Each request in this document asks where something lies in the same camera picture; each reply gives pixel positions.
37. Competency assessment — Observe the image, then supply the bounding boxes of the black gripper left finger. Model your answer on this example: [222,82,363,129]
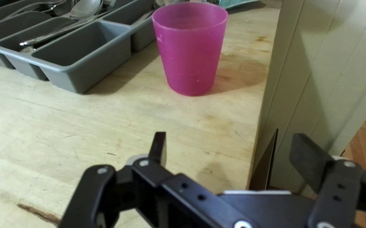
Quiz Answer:
[60,131,256,228]

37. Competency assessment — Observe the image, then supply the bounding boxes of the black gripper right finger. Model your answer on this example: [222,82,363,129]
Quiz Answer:
[289,132,366,228]

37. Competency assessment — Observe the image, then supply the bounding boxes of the pink plastic cup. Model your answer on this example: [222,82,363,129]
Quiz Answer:
[151,2,230,98]

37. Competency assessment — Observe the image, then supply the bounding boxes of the grey cutlery tray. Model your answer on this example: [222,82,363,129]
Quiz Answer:
[0,0,180,96]

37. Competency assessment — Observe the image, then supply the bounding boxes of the metal spoon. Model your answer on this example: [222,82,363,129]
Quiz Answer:
[19,0,104,49]

